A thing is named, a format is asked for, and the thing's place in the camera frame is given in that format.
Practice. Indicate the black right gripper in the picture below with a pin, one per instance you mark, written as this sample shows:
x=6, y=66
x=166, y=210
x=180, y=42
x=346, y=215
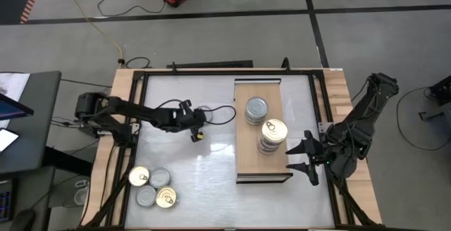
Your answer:
x=329, y=153

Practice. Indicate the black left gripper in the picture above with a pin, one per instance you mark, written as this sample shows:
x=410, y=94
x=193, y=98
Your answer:
x=186, y=120

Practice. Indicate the blue pink salmon can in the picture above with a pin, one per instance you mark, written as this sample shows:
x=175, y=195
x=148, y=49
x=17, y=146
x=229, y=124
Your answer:
x=274, y=131
x=266, y=146
x=139, y=175
x=265, y=149

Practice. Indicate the green label tuna can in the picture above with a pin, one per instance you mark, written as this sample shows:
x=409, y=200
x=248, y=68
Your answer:
x=145, y=196
x=160, y=177
x=256, y=106
x=255, y=124
x=255, y=120

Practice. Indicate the salmon can torn label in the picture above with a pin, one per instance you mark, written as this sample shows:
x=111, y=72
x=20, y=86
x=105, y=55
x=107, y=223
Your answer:
x=166, y=197

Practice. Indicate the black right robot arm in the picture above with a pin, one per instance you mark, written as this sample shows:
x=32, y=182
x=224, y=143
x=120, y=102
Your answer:
x=373, y=97

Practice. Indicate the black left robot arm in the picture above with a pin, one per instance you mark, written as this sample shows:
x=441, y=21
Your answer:
x=134, y=109

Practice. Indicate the wooden shelf board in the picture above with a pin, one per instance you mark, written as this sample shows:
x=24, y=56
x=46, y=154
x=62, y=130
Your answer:
x=246, y=146

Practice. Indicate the yellow gripper tag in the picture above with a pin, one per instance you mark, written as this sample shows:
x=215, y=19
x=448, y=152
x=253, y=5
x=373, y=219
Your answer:
x=200, y=136

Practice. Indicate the silver mounting plate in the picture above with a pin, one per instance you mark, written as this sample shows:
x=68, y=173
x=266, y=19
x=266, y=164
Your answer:
x=322, y=127

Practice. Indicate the black bar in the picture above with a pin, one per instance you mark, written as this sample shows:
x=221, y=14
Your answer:
x=211, y=64

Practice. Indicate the grey desk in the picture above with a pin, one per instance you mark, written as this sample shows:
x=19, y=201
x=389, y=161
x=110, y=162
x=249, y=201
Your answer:
x=35, y=188
x=38, y=125

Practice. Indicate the black equipment stand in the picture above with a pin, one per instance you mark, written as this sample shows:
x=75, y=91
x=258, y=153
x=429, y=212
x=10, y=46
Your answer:
x=440, y=90

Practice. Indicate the white paper sheet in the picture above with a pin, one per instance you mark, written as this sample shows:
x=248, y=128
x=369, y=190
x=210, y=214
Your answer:
x=14, y=83

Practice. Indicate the black computer mouse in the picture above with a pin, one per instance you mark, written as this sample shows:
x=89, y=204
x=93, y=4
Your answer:
x=23, y=220

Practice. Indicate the black keyboard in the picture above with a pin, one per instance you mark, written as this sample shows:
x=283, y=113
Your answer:
x=6, y=203

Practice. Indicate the black table frame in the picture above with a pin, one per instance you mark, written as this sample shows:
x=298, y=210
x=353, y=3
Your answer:
x=229, y=72

